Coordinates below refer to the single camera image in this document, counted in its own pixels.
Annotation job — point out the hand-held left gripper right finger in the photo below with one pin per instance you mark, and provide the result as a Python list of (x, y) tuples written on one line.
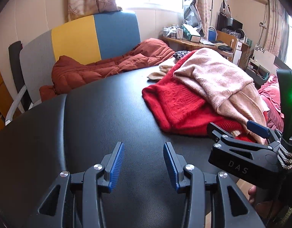
[(171, 168)]

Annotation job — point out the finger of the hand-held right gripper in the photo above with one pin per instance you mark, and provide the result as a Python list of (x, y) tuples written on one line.
[(256, 127), (219, 155)]

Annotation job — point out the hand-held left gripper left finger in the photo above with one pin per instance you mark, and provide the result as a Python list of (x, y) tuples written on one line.
[(116, 168)]

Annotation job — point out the red knit sweater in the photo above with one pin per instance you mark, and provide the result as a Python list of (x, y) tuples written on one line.
[(179, 104)]

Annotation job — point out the pink knit sweater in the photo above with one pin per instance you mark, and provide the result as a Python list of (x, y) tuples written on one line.
[(207, 76)]

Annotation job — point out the person's right hand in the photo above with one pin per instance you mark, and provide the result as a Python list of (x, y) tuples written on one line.
[(252, 194)]

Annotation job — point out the pink velvet blanket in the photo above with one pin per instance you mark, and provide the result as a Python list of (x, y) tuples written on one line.
[(271, 104)]

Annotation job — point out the white leaf print board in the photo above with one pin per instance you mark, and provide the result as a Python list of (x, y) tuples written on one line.
[(264, 57)]

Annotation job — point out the white drawer unit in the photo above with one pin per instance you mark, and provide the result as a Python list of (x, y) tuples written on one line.
[(238, 51)]

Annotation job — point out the black pouch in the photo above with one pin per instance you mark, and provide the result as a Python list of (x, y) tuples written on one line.
[(224, 48)]

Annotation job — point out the beige patterned curtain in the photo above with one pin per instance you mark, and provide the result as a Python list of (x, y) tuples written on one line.
[(203, 4), (276, 28)]

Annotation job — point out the wooden chair back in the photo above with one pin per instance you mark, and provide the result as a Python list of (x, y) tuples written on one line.
[(227, 39)]

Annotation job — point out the cream knit garment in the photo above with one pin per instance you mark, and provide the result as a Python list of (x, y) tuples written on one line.
[(157, 74)]

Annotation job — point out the blue container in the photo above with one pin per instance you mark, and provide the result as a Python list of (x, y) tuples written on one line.
[(212, 35)]

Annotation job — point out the rust quilted jacket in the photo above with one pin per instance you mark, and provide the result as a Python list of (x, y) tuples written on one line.
[(112, 66)]

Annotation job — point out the leopard print cloth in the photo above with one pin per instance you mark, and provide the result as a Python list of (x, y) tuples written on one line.
[(180, 55)]

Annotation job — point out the black monitor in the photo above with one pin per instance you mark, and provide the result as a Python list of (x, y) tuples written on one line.
[(231, 25)]

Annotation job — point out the wooden desk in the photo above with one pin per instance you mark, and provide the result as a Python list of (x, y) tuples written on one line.
[(184, 42)]

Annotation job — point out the green box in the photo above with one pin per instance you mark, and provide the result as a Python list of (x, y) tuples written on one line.
[(191, 35)]

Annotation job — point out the cluster of small jars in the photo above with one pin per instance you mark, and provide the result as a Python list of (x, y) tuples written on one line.
[(172, 32)]

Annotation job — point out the silver plastic bag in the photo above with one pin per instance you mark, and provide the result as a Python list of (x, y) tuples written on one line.
[(191, 11)]

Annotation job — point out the grey yellow blue sofa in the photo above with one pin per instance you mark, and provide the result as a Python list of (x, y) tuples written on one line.
[(117, 35)]

